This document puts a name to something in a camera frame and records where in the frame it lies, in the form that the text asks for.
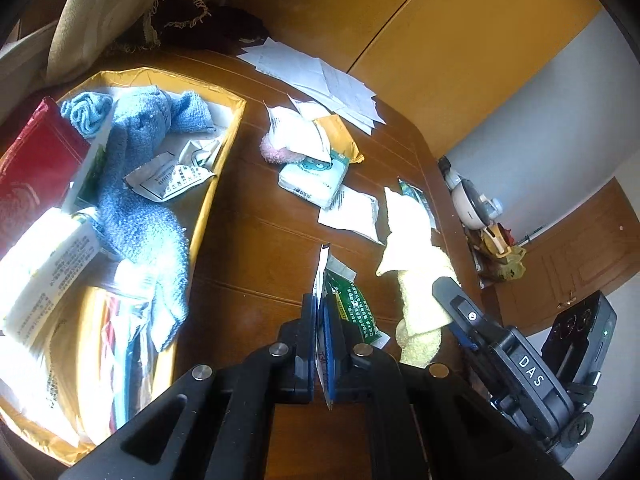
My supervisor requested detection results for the green white sachet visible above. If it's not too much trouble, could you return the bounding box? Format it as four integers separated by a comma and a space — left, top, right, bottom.
311, 244, 390, 410

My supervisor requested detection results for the yellow towel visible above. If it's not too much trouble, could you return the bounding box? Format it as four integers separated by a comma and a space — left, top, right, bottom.
376, 188, 457, 368

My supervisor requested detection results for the teal bear tissue pack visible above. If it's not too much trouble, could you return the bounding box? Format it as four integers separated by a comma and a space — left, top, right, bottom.
278, 151, 349, 209

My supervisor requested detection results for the colourful cloth pack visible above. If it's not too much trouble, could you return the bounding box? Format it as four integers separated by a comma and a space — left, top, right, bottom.
99, 289, 157, 434

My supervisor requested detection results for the blue towel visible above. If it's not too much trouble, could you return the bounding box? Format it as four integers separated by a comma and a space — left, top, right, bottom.
60, 84, 217, 354

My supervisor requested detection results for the white mask packet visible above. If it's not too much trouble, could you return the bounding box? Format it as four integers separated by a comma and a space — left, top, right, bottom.
124, 139, 222, 204

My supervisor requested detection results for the lemon print tissue pack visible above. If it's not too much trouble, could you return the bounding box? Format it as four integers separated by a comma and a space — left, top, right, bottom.
1, 208, 100, 347

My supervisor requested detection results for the white printed plastic bag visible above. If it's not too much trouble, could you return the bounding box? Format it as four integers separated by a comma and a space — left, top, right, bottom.
318, 185, 381, 245

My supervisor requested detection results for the small photo print sachet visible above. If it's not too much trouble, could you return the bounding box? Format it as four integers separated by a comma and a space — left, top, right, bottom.
398, 179, 438, 232

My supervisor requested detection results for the yellow foil packet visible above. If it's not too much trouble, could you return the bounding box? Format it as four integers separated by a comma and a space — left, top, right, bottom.
314, 115, 364, 164

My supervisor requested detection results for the white torn packet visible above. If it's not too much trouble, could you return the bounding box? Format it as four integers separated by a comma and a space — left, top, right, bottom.
259, 106, 331, 164

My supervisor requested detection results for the white rice cooker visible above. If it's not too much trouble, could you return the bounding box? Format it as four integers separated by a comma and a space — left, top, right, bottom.
438, 156, 503, 231

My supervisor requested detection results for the stack of white papers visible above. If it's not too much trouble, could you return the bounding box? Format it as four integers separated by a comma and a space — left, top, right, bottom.
238, 38, 385, 136

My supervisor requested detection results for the white box with yellow tape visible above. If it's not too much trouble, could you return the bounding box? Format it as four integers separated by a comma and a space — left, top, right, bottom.
1, 67, 246, 467

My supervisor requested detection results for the yellow wooden cabinet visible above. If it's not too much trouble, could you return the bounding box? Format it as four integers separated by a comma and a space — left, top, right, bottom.
228, 0, 601, 156

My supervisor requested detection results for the red foil pouch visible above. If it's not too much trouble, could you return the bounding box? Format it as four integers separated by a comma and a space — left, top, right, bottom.
0, 96, 90, 254

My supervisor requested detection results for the dark fringed cloth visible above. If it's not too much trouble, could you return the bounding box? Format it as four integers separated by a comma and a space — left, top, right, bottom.
106, 0, 269, 55

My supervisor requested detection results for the tan patterned curtain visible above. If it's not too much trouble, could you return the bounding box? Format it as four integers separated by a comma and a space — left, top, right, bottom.
0, 0, 241, 86

